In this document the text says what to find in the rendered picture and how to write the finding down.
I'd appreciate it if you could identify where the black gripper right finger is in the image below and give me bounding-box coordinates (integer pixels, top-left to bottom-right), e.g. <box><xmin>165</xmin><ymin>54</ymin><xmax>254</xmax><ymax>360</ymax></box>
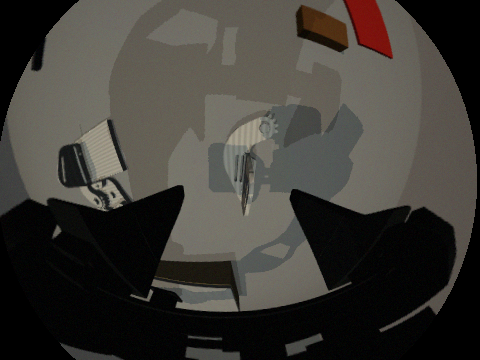
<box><xmin>289</xmin><ymin>189</ymin><xmax>412</xmax><ymax>291</ymax></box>

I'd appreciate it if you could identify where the red flat rectangular plate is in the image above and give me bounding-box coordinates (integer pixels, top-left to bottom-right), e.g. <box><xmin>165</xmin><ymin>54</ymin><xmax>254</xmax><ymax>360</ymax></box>
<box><xmin>343</xmin><ymin>0</ymin><xmax>393</xmax><ymax>59</ymax></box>

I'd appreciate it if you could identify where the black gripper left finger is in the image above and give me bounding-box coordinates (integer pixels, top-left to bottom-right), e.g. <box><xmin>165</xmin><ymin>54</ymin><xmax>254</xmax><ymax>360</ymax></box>
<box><xmin>47</xmin><ymin>185</ymin><xmax>184</xmax><ymax>299</ymax></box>

